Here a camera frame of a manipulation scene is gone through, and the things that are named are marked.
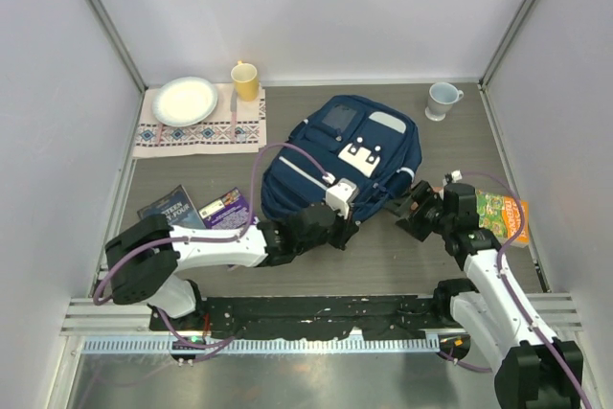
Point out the yellow mug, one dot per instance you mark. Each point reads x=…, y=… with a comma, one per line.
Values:
x=245, y=77

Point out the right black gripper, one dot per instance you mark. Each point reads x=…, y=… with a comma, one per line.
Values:
x=412, y=224

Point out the light blue footed cup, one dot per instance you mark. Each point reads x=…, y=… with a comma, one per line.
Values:
x=441, y=98

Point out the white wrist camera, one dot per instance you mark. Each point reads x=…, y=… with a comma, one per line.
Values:
x=339, y=194
x=452, y=177

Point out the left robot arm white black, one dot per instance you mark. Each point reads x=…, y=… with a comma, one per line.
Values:
x=144, y=260

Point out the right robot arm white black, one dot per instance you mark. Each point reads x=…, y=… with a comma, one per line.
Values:
x=532, y=367

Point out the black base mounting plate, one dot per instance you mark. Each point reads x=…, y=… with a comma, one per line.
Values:
x=317, y=318

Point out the pink handled fork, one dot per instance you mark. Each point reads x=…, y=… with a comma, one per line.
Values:
x=159, y=133

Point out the purple treehouse paperback book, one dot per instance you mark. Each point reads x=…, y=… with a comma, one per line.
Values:
x=227, y=215

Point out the white slotted cable duct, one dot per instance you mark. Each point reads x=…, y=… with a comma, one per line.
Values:
x=353, y=344

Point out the navy blue student backpack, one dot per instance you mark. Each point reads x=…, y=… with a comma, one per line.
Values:
x=352, y=137

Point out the dark blue Nineteen Eighty-Four book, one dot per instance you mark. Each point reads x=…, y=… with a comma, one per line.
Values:
x=177, y=207

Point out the pink handled table knife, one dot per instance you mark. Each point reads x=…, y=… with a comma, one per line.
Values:
x=234, y=109

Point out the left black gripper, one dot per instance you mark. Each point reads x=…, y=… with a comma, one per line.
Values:
x=348, y=228

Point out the white paper plate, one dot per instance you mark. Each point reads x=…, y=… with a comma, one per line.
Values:
x=184, y=102

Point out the aluminium frame rail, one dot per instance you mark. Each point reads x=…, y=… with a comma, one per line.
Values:
x=82, y=318

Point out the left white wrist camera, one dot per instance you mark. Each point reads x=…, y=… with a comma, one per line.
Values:
x=339, y=194

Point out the orange green treehouse book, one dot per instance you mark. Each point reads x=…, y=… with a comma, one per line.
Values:
x=500, y=215

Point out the patterned cloth placemat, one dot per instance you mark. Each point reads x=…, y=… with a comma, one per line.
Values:
x=211, y=136

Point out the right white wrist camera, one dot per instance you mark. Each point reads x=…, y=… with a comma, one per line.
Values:
x=452, y=177

